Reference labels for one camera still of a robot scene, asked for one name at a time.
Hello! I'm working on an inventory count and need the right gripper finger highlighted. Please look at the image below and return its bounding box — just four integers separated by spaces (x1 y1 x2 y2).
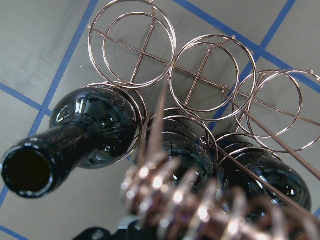
74 216 143 240

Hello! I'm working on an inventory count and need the dark wine bottle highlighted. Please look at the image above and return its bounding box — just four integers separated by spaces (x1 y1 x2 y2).
129 107 221 198

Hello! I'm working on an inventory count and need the dark bottle in rack front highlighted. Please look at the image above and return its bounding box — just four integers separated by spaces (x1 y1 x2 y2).
0 84 142 199

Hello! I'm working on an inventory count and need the dark bottle in rack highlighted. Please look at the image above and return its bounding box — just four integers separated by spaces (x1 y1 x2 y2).
215 132 312 211
0 84 142 199

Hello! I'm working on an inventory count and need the dark bottle in rack rear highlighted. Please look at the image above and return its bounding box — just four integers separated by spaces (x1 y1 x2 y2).
215 132 312 211

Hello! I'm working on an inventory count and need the copper wire wine rack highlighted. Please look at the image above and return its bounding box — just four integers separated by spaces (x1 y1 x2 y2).
87 0 320 240

